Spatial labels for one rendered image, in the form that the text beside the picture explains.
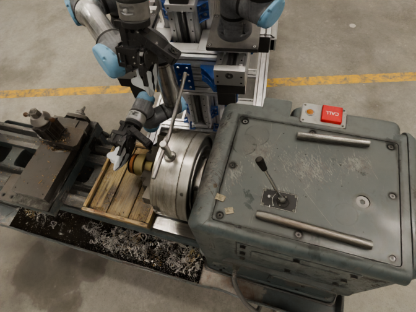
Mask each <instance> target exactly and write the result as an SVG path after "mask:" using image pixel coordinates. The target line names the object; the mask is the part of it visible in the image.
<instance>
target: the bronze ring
mask: <svg viewBox="0 0 416 312"><path fill-rule="evenodd" d="M153 165H154V162H151V161H148V160H146V154H132V155H131V156H130V158H129V160H128V171H129V172H130V173H133V174H135V175H137V176H141V174H142V172H143V171H144V170H146V171H152V168H153Z"/></svg>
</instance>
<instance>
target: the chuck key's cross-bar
mask: <svg viewBox="0 0 416 312"><path fill-rule="evenodd" d="M186 76H187V72H184V73H183V76H182V80H181V84H180V89H179V92H178V96H177V99H176V103H175V107H174V110H173V115H172V118H171V123H170V127H169V130H168V134H167V137H166V139H165V141H166V142H167V144H168V143H169V140H170V138H171V134H172V131H173V127H174V124H175V119H176V115H177V112H178V107H179V105H180V100H181V96H182V93H183V88H184V84H185V81H186ZM165 151H166V150H163V149H162V150H161V153H160V155H159V158H158V160H157V163H156V166H155V169H154V172H153V174H152V177H151V178H152V179H155V178H156V176H157V173H158V170H159V168H160V164H161V162H162V159H163V156H164V154H165Z"/></svg>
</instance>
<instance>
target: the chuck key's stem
mask: <svg viewBox="0 0 416 312"><path fill-rule="evenodd" d="M159 146H160V148H161V149H163V150H166V151H165V155H166V156H167V158H170V159H171V158H172V156H173V155H172V154H171V150H170V148H169V146H168V144H167V142H166V141H161V142H160V143H159Z"/></svg>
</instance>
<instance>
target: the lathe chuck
mask: <svg viewBox="0 0 416 312"><path fill-rule="evenodd" d="M173 130H175V131H180V132H178V133H175V134H174V133H172V134H171V138H170V140H169V143H168V146H169V148H170V150H171V151H172V152H174V153H175V158H174V160H172V161H170V162H169V161H166V160H165V154H164V156H163V159H162V162H161V164H160V168H159V170H158V173H157V176H156V178H155V179H152V178H150V204H151V205H152V206H158V207H159V208H160V212H159V211H157V210H155V209H154V210H153V211H154V212H155V213H156V214H160V215H164V216H167V217H172V218H174V219H179V218H178V216H177V213H176V191H177V185H178V179H179V175H180V170H181V166H182V163H183V160H184V156H185V154H186V151H187V149H188V147H189V145H190V143H191V141H192V139H193V137H194V136H195V135H196V134H197V133H199V132H196V131H190V130H185V129H180V128H174V129H173ZM161 150H162V149H161V148H160V147H159V149H158V152H157V154H156V157H155V161H154V165H153V168H152V174H153V172H154V169H155V166H156V163H157V160H158V158H159V155H160V153H161ZM152 174H151V177H152ZM179 220H180V219H179Z"/></svg>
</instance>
